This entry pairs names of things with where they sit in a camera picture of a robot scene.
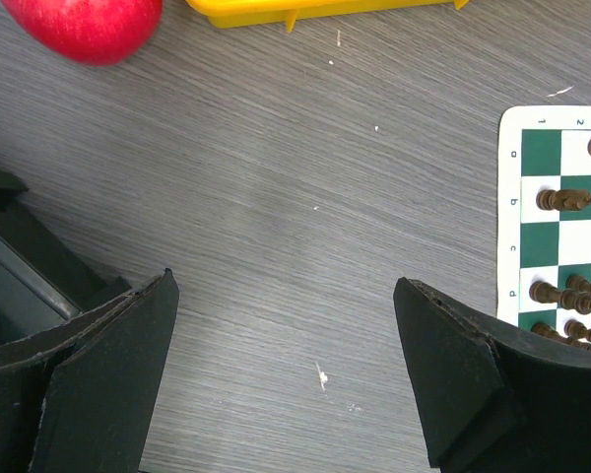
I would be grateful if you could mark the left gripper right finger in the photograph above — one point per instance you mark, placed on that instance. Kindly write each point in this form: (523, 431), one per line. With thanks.
(492, 397)

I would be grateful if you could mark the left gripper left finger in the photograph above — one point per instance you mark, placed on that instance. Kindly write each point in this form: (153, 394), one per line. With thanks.
(80, 396)

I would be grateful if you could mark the green white chess board mat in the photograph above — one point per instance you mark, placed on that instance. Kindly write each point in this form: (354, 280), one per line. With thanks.
(542, 147)

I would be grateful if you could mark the dark chess knight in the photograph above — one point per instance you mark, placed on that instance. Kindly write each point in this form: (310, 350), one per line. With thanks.
(571, 200)

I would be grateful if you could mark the red apple on table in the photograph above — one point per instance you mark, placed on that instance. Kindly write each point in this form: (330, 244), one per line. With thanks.
(95, 33)

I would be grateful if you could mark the yellow plastic fruit tray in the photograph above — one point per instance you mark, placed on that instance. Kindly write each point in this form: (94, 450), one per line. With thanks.
(228, 14)

